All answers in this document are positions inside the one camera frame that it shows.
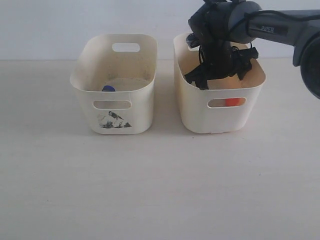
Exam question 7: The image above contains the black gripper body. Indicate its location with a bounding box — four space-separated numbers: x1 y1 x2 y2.
184 42 259 83

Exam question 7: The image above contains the blue capped marker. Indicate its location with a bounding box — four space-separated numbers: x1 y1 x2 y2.
101 85 116 92

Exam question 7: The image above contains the orange capped marker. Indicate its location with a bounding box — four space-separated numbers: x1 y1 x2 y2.
225 98 241 107

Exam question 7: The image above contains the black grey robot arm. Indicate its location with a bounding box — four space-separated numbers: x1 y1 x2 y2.
184 0 320 97

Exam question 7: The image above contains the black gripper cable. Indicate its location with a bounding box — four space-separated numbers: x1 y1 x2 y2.
197 42 253 66

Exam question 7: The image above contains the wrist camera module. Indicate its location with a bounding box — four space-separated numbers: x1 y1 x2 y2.
185 33 200 49

